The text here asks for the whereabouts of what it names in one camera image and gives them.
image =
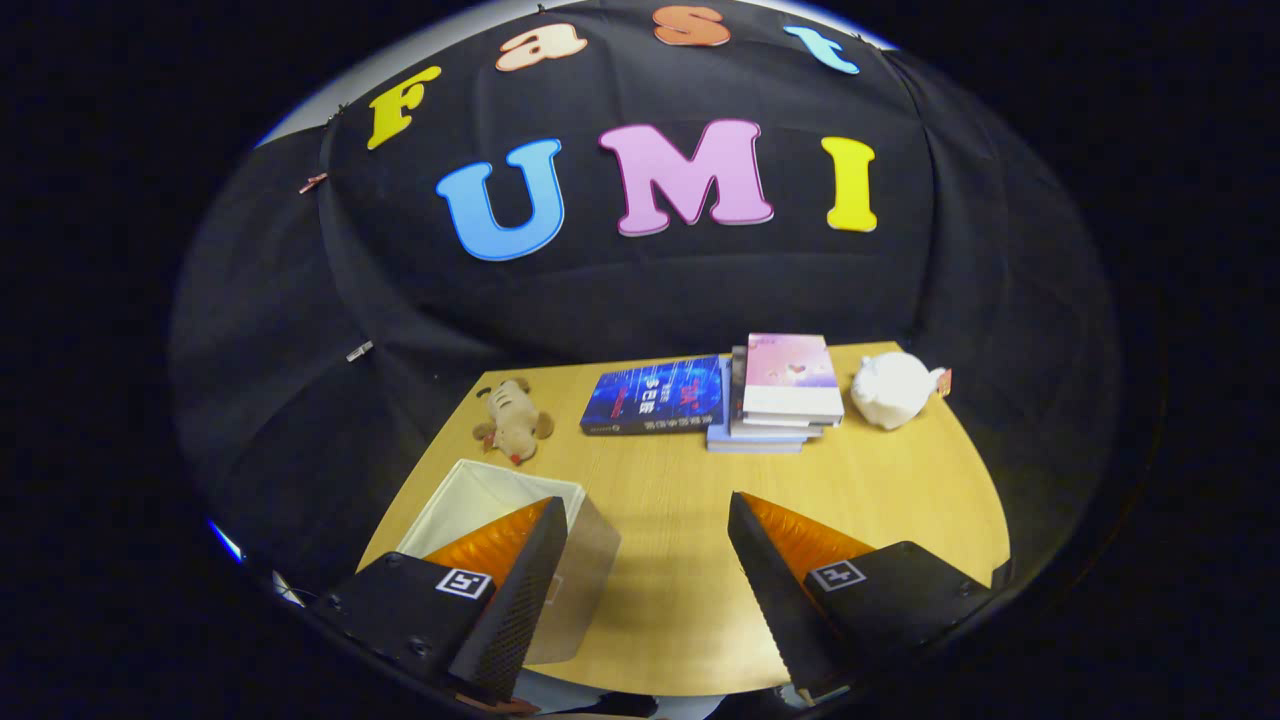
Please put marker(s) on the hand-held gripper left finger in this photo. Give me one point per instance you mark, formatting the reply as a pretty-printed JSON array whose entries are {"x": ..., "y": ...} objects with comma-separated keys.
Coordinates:
[{"x": 505, "y": 600}]

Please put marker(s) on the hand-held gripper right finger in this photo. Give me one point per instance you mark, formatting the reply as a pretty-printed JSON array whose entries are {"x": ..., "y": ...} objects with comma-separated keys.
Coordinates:
[{"x": 775, "y": 590}]

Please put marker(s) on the beige fabric storage box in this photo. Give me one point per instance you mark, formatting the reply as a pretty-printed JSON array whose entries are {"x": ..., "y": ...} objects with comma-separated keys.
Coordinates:
[{"x": 585, "y": 580}]

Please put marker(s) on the light blue cover book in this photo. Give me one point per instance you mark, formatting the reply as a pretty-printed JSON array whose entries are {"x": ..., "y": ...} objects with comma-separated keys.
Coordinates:
[{"x": 750, "y": 444}]

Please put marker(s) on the brown plush toy dog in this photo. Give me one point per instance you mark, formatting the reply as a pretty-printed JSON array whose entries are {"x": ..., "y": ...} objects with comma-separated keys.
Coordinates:
[{"x": 512, "y": 420}]

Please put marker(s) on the grey cover book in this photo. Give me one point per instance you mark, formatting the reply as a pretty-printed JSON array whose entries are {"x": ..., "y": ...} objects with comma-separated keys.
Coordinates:
[{"x": 737, "y": 390}]

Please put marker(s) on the pink cover book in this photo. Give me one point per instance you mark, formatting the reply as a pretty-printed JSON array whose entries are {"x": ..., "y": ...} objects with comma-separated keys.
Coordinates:
[{"x": 790, "y": 375}]

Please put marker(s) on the white plush toy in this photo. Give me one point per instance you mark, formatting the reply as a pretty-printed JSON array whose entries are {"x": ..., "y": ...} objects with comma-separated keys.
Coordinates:
[{"x": 890, "y": 390}]

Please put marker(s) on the dark blue book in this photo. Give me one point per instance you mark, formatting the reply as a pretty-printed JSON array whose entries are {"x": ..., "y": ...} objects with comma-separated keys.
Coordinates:
[{"x": 650, "y": 395}]

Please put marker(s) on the small silver clip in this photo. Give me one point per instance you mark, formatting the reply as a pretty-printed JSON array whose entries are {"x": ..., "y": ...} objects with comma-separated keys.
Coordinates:
[{"x": 359, "y": 351}]

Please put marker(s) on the small red clip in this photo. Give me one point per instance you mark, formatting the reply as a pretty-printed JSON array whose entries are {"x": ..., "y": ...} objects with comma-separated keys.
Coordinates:
[{"x": 312, "y": 183}]

